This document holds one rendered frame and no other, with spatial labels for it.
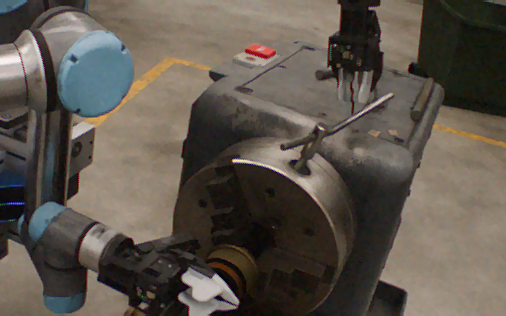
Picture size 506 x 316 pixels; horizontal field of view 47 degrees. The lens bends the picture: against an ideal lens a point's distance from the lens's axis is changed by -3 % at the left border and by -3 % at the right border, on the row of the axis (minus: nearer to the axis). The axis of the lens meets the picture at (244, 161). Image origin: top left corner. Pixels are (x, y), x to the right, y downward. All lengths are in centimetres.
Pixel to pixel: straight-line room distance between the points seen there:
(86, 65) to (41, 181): 32
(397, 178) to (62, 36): 62
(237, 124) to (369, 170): 26
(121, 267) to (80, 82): 29
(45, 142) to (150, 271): 29
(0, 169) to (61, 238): 35
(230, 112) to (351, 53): 28
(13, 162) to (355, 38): 72
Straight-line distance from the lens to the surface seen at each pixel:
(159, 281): 88
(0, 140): 129
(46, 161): 105
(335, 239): 98
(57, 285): 104
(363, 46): 99
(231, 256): 94
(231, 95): 118
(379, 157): 110
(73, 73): 80
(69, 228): 98
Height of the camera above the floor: 167
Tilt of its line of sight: 27 degrees down
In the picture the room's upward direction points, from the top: 11 degrees clockwise
